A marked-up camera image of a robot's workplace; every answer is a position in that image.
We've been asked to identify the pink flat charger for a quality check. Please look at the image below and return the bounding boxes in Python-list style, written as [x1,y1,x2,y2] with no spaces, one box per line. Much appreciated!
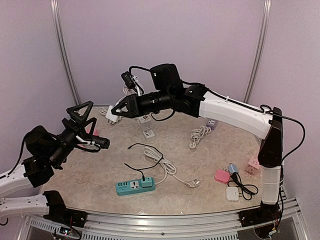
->
[214,169,230,184]

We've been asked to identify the pink triangular power strip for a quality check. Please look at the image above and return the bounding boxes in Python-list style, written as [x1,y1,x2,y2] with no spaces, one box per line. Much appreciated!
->
[85,124,99,136]

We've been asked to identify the pink cube socket adapter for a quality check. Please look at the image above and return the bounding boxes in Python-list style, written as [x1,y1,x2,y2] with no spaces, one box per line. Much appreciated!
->
[244,156,261,177]

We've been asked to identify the aluminium front rail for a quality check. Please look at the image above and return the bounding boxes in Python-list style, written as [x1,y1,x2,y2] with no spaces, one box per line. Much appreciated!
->
[17,198,310,240]

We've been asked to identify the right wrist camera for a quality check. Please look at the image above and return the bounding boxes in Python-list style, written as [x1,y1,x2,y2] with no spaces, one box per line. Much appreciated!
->
[121,71,144,96]

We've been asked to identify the small white cube charger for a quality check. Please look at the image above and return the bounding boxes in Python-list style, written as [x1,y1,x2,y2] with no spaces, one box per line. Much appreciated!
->
[105,105,120,125]

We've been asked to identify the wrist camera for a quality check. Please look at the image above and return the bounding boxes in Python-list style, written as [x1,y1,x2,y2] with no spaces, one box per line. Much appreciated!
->
[76,135,110,153]
[121,71,144,96]

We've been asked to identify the purple power strip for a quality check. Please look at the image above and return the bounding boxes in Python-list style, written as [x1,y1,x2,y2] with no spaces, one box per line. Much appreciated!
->
[189,119,217,150]

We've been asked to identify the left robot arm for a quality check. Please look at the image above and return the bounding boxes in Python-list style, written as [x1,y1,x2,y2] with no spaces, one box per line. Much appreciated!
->
[0,100,110,226]

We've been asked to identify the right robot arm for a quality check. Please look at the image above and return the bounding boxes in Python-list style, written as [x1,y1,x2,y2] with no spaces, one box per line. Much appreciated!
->
[111,63,305,222]

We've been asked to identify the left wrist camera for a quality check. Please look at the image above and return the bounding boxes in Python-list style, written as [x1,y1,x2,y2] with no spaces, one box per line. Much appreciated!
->
[76,135,110,153]

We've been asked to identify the white flat charger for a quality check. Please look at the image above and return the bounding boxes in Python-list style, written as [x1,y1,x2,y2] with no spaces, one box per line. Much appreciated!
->
[226,186,242,202]

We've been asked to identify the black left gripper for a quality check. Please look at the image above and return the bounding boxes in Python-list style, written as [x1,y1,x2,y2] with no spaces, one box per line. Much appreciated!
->
[47,100,97,167]

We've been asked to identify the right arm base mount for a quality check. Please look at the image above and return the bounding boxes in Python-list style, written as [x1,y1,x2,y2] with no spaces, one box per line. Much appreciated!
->
[238,201,284,227]

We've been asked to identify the white cube socket adapter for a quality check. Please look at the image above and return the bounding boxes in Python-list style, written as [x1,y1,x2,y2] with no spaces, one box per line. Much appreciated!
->
[137,115,153,131]

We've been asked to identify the white power strip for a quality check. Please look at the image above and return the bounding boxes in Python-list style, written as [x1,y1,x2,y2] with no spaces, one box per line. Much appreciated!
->
[99,86,155,143]

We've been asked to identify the aluminium frame post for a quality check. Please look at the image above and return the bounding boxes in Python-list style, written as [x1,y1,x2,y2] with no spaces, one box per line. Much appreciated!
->
[50,0,81,105]
[244,0,272,104]

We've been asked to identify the teal power strip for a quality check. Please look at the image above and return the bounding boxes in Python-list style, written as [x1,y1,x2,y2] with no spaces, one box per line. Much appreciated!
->
[115,146,201,197]

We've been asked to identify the blue charger with black cable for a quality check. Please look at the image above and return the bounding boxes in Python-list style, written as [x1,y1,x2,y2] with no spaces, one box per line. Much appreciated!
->
[227,163,259,201]

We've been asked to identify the left aluminium frame post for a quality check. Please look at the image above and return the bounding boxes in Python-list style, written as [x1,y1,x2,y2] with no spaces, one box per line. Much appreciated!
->
[50,0,81,105]

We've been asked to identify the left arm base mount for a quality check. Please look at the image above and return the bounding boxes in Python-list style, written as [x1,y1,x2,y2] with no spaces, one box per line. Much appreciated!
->
[42,190,88,228]

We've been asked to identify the right aluminium frame post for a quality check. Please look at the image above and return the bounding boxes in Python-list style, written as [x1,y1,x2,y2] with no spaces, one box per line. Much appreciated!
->
[244,0,272,104]

